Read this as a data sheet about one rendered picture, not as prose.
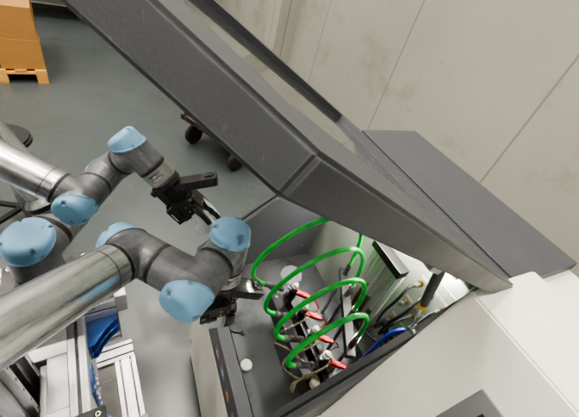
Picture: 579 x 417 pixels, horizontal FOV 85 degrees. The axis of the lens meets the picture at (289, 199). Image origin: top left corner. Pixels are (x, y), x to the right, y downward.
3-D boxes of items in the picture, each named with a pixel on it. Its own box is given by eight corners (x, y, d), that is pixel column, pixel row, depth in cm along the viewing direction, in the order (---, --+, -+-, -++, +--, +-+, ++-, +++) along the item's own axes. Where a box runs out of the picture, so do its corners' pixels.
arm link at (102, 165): (66, 183, 76) (96, 164, 72) (92, 158, 84) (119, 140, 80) (94, 205, 80) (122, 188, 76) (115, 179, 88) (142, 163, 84)
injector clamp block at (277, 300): (263, 315, 125) (270, 294, 116) (286, 310, 130) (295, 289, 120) (296, 409, 103) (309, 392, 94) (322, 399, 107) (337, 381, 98)
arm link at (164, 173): (165, 153, 83) (162, 165, 77) (178, 166, 86) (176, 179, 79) (144, 170, 84) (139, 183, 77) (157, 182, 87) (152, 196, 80)
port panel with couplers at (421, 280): (375, 321, 110) (419, 266, 90) (382, 319, 111) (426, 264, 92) (397, 357, 101) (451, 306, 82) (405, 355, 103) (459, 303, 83)
